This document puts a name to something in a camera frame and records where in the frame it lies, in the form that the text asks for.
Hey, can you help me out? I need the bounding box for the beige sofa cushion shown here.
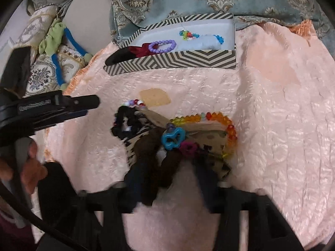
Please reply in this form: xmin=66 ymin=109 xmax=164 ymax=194
xmin=64 ymin=0 xmax=116 ymax=58

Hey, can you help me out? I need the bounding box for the green blue plush toy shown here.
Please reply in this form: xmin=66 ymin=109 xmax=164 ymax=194
xmin=39 ymin=22 xmax=93 ymax=87

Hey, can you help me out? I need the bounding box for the peach quilted blanket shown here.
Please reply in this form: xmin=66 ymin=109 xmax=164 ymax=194
xmin=43 ymin=19 xmax=335 ymax=251

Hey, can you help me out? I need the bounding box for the purple bead bracelet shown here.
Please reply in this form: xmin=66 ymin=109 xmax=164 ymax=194
xmin=148 ymin=40 xmax=176 ymax=54

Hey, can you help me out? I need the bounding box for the black scrunchie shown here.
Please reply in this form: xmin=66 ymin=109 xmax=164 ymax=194
xmin=105 ymin=46 xmax=138 ymax=66
xmin=111 ymin=106 xmax=143 ymax=147

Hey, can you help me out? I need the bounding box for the white red bead bracelet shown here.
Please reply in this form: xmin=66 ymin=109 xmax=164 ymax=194
xmin=125 ymin=99 xmax=147 ymax=110

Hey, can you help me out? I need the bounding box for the striped cardboard box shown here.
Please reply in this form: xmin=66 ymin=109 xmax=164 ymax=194
xmin=103 ymin=13 xmax=237 ymax=74

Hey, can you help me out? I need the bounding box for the person's left hand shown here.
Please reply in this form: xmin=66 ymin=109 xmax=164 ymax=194
xmin=0 ymin=141 xmax=49 ymax=192

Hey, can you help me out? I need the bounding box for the grey ornate cushion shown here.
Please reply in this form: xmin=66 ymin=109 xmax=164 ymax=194
xmin=25 ymin=5 xmax=62 ymax=49

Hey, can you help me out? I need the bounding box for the brown scrunchie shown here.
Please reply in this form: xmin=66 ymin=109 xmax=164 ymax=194
xmin=132 ymin=128 xmax=184 ymax=189

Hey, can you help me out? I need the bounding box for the colourful flower bead bracelet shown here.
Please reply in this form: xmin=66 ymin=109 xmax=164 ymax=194
xmin=179 ymin=29 xmax=200 ymax=42

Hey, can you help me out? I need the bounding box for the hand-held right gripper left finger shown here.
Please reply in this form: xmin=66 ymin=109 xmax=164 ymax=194
xmin=37 ymin=159 xmax=148 ymax=251

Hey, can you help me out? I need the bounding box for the black cable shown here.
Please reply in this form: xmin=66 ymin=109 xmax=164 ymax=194
xmin=0 ymin=180 xmax=88 ymax=251

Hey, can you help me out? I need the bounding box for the leopard print scrunchie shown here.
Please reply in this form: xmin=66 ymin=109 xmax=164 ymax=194
xmin=123 ymin=110 xmax=232 ymax=181

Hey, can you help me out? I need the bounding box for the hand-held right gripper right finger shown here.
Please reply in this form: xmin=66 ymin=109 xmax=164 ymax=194
xmin=195 ymin=161 xmax=304 ymax=251

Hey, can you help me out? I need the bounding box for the red scrunchie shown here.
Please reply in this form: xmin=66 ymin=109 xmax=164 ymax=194
xmin=128 ymin=42 xmax=157 ymax=57

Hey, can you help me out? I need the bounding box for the floral ornate cushion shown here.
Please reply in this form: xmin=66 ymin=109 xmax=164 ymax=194
xmin=22 ymin=44 xmax=87 ymax=97

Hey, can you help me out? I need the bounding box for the rainbow crystal bead bracelet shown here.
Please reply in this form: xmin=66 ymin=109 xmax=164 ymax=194
xmin=170 ymin=112 xmax=238 ymax=160

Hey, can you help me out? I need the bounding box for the light blue fluffy scrunchie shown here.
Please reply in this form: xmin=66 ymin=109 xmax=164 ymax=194
xmin=175 ymin=35 xmax=220 ymax=51

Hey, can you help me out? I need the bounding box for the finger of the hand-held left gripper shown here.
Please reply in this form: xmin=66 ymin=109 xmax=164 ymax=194
xmin=29 ymin=109 xmax=89 ymax=136
xmin=51 ymin=90 xmax=101 ymax=111

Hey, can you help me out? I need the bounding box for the tan card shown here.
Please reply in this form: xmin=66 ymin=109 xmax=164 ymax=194
xmin=139 ymin=89 xmax=172 ymax=107

